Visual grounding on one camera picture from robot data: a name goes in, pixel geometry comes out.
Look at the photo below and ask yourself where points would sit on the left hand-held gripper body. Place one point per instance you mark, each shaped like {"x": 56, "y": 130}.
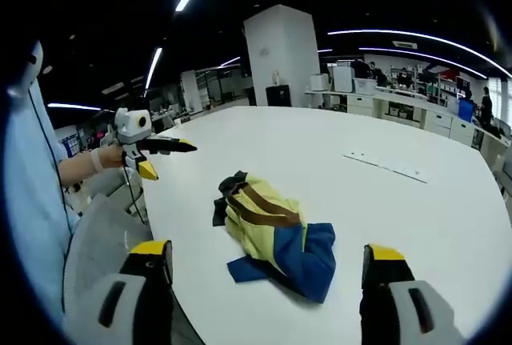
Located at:
{"x": 130, "y": 123}

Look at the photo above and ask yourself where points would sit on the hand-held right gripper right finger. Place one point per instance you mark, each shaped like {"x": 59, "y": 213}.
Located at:
{"x": 394, "y": 301}

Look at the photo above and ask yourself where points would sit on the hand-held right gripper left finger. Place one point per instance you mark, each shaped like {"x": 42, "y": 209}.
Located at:
{"x": 140, "y": 281}

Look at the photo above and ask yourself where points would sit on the yellow blue brown garment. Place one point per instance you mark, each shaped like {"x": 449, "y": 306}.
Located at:
{"x": 276, "y": 241}

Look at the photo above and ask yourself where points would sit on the white template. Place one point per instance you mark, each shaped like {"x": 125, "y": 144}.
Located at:
{"x": 390, "y": 165}

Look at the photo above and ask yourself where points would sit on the person's left hand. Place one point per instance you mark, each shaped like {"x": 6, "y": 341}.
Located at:
{"x": 111, "y": 157}

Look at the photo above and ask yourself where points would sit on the short ceiling light strip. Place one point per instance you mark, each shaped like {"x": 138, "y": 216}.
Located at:
{"x": 153, "y": 66}

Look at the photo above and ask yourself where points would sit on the grey mesh chair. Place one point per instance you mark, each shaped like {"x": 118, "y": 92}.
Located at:
{"x": 100, "y": 233}

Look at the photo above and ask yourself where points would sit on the white worn chest device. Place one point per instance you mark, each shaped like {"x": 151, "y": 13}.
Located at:
{"x": 30, "y": 71}

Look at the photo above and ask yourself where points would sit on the person's light blue shirt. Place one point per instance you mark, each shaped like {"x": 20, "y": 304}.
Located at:
{"x": 32, "y": 185}

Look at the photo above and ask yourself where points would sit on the black cabinet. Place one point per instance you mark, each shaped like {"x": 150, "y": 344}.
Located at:
{"x": 278, "y": 96}

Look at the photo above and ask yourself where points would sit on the white square pillar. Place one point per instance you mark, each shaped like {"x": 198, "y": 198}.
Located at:
{"x": 282, "y": 53}

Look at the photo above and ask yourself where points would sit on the white printer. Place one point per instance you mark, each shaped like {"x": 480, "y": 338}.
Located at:
{"x": 319, "y": 82}

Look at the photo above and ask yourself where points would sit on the white appliance box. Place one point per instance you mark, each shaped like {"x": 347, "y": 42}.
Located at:
{"x": 343, "y": 79}

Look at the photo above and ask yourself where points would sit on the white office desk row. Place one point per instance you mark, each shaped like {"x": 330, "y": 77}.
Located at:
{"x": 400, "y": 111}

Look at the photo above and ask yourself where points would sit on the white storage bin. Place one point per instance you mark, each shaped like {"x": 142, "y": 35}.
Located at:
{"x": 365, "y": 86}

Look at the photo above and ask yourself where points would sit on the metal storage shelf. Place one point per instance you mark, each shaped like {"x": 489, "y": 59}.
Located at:
{"x": 446, "y": 89}

